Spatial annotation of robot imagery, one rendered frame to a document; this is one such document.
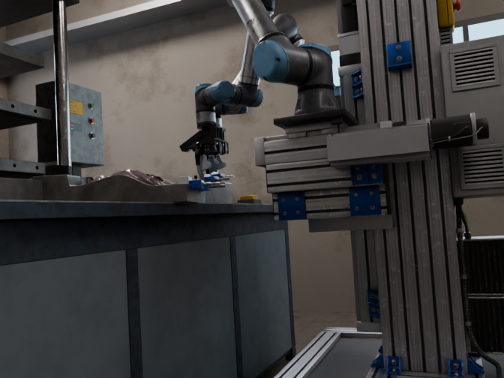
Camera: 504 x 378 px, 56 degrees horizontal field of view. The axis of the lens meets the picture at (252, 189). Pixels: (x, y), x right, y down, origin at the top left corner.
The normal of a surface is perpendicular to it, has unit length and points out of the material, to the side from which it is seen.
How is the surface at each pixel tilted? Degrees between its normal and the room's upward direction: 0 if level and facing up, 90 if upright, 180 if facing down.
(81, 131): 90
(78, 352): 90
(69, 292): 90
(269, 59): 97
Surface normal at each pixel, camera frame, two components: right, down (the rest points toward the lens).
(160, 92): -0.39, -0.04
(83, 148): 0.91, -0.08
